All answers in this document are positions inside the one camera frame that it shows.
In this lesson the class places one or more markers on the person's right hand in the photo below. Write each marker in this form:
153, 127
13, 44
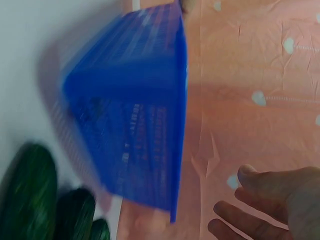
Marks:
287, 200

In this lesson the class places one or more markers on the blue plastic mesh basket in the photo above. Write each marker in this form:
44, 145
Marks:
140, 105

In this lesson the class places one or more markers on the small dark green cucumber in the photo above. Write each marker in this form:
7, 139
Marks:
101, 231

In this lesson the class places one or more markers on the medium dark green cucumber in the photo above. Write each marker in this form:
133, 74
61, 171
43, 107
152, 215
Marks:
75, 215

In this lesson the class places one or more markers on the large dark green cucumber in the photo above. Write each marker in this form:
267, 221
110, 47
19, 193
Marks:
27, 190

